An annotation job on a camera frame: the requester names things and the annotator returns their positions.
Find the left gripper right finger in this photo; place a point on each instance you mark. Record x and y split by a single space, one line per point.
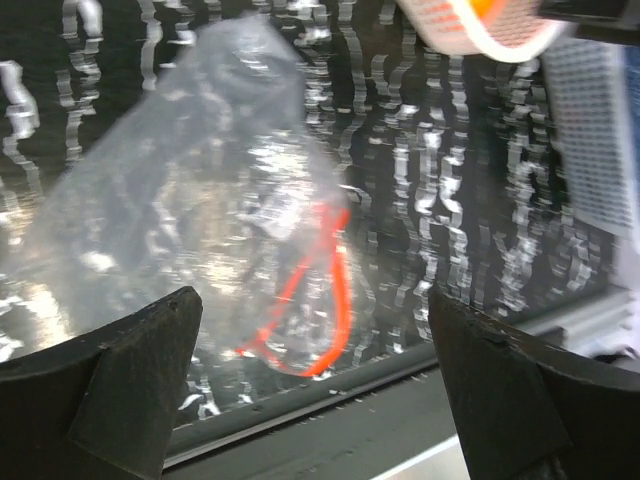
525 409

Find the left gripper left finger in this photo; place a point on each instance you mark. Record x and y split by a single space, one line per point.
102 405

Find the clear zip top bag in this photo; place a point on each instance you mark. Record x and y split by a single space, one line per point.
211 181

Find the fake orange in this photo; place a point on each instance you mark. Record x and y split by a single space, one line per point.
485 9

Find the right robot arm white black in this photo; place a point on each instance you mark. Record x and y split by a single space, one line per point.
606 20

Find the white laundry basket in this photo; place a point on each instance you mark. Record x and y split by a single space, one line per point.
594 93

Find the white perforated basket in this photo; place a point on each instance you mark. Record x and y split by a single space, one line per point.
517 34

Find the aluminium frame rail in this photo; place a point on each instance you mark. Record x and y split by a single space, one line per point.
598 324

